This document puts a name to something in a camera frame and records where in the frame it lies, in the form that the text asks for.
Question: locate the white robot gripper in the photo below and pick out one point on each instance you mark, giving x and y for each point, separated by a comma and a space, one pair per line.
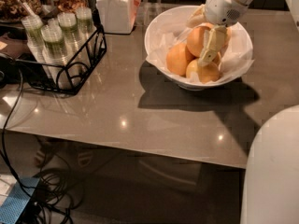
221, 7

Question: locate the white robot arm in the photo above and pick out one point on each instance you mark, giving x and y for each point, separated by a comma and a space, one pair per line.
271, 185

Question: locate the small hidden orange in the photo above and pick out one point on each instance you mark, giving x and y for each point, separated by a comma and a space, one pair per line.
217, 59

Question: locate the white ceramic bowl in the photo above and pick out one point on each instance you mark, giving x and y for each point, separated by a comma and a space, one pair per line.
162, 22

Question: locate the bowl of brown snacks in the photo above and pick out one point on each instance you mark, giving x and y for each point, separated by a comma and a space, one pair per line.
13, 10

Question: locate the white jar with clip lid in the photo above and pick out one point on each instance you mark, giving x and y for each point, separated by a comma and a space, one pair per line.
117, 16

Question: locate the plastic cup stack back right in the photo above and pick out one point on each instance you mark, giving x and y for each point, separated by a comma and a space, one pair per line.
85, 20

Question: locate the plastic cup stack back centre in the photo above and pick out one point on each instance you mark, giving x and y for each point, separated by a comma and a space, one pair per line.
68, 24

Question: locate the plastic cup stack front centre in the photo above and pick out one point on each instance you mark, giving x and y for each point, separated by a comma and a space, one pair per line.
56, 55

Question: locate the blue box on floor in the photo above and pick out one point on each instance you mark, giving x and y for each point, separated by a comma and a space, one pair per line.
15, 196

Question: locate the black wire basket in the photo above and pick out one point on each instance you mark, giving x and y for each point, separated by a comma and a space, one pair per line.
79, 67

